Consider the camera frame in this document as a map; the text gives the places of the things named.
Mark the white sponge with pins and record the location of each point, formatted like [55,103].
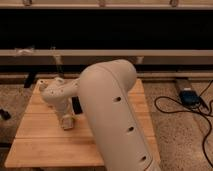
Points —
[67,122]

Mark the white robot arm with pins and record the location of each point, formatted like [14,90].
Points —
[102,90]

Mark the black rectangular block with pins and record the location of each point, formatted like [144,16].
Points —
[76,105]

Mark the blue power adapter box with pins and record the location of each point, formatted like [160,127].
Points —
[189,97]

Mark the wooden table board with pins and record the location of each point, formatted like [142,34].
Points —
[41,142]

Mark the black object on floor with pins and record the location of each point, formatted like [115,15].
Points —
[4,114]

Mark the long horizontal wall rail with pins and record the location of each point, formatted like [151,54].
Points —
[39,57]

